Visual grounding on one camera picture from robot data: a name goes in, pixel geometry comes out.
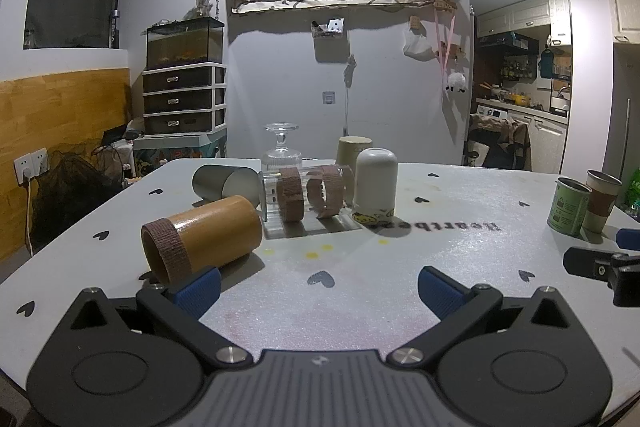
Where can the white kitchen wall cabinets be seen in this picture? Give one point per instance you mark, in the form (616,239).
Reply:
(525,12)

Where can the stainless steel cup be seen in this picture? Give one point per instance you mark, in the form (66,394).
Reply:
(215,183)

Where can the white hanging bag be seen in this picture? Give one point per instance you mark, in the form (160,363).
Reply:
(416,46)

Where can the bamboo cup with brown band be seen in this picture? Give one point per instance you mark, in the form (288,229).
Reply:
(215,232)

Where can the white drawer unit dark drawers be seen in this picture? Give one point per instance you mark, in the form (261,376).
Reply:
(182,102)

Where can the colourful printed cabinet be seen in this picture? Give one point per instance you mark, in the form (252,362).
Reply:
(175,154)

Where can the tall white cabinet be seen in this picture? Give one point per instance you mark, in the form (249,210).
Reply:
(625,4)

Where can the white wall switch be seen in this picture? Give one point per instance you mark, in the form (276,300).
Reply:
(327,98)

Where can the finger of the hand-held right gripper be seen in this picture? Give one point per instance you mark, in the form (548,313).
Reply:
(587,262)
(629,239)

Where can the chair with brown clothes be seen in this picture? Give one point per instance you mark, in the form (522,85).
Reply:
(500,142)

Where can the pink hanging ribbon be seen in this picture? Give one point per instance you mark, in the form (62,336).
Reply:
(445,42)

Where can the glass fish tank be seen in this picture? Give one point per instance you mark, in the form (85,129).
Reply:
(182,44)

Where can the clear glass cup brown bands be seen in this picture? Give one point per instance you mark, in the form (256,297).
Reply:
(291,194)

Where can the beige ceramic cup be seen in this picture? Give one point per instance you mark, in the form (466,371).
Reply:
(350,154)

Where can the white plush sheep toy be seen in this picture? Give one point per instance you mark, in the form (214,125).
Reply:
(456,83)

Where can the green printed tin cup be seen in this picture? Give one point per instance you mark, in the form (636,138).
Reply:
(567,207)

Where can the white washing machine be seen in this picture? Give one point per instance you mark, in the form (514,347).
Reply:
(495,114)

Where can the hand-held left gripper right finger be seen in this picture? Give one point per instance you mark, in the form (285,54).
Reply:
(441,294)

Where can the white wall socket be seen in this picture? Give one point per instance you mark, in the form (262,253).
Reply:
(31,164)

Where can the clear glass goblet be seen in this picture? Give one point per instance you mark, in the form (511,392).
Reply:
(281,157)

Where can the black net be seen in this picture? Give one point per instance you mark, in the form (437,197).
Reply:
(75,192)

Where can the paper cup with brown sleeve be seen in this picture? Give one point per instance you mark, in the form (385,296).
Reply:
(602,203)

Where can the white cup with yellow print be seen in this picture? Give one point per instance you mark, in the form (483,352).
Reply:
(375,182)

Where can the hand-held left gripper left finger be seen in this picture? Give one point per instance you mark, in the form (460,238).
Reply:
(197,293)

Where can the black laptop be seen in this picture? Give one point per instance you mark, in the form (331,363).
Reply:
(114,134)

